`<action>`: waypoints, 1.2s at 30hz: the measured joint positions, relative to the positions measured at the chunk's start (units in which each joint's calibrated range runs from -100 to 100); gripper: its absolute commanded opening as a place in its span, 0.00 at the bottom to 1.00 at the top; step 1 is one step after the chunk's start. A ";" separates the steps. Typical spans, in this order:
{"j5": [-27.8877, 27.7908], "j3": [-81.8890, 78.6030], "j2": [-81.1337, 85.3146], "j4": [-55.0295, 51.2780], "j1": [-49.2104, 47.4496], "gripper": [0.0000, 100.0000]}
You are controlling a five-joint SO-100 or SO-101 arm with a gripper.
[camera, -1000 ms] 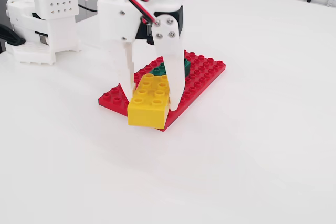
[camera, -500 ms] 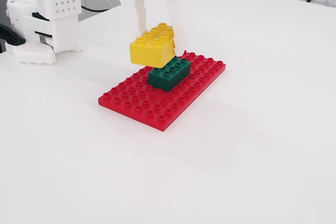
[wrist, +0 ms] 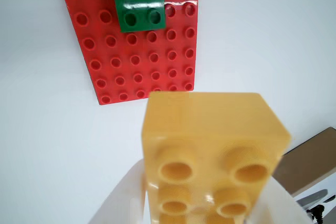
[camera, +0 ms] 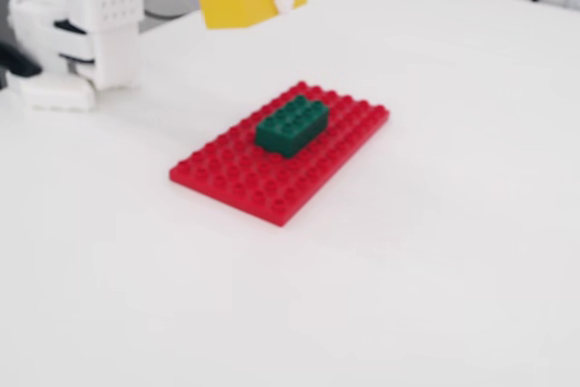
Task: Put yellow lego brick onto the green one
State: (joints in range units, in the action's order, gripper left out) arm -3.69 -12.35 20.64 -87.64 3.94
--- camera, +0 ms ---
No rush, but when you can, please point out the thick black base cable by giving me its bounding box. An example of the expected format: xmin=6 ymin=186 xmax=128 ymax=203
xmin=0 ymin=41 xmax=43 ymax=81

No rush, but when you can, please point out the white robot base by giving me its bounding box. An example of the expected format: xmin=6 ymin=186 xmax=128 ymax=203
xmin=6 ymin=0 xmax=99 ymax=112

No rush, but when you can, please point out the yellow lego brick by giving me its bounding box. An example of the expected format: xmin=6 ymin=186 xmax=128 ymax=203
xmin=198 ymin=0 xmax=308 ymax=31

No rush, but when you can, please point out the green lego brick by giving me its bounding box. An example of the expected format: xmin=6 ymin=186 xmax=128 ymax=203
xmin=255 ymin=95 xmax=331 ymax=160

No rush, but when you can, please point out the red lego baseplate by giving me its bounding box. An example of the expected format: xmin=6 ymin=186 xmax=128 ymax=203
xmin=169 ymin=81 xmax=391 ymax=228

